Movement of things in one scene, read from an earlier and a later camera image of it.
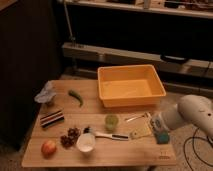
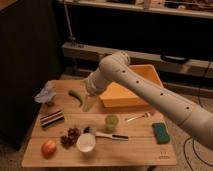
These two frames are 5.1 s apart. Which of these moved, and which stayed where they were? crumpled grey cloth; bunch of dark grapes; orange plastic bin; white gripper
Moved: white gripper
Stayed: crumpled grey cloth; bunch of dark grapes; orange plastic bin
